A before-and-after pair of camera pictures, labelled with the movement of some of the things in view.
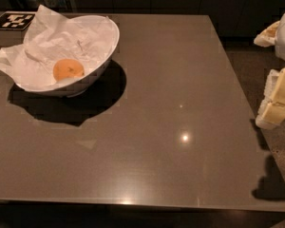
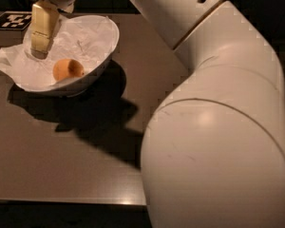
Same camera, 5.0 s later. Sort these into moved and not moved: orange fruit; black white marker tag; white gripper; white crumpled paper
Moved: white gripper
Not moved: orange fruit; white crumpled paper; black white marker tag
